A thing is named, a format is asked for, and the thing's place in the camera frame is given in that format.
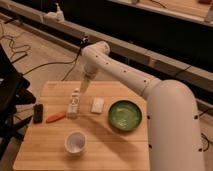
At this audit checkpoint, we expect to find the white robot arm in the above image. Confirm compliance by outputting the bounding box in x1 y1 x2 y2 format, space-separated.
82 41 205 171

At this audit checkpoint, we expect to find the white sponge block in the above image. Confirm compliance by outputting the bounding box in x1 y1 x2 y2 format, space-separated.
91 98 104 114

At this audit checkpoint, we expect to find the orange carrot toy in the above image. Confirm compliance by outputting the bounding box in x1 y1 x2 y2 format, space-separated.
46 112 65 123

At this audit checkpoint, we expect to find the wooden table board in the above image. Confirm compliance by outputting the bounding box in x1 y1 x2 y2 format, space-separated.
13 81 150 171

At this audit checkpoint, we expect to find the green bowl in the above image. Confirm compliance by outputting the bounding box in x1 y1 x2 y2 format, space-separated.
108 100 142 131

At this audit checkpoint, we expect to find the black rectangular block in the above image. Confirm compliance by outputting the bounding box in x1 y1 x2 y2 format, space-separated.
33 104 43 124

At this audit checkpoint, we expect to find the white paper cup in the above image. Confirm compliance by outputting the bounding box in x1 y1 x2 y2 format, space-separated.
64 131 86 155

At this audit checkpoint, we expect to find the black chair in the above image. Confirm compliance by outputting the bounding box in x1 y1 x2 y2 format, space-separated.
0 44 36 160

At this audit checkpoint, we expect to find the white object on ledge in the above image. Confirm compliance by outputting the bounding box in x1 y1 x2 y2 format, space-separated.
44 4 65 22

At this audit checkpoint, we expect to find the black floor cable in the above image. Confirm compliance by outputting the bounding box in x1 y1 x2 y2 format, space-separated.
23 36 90 82

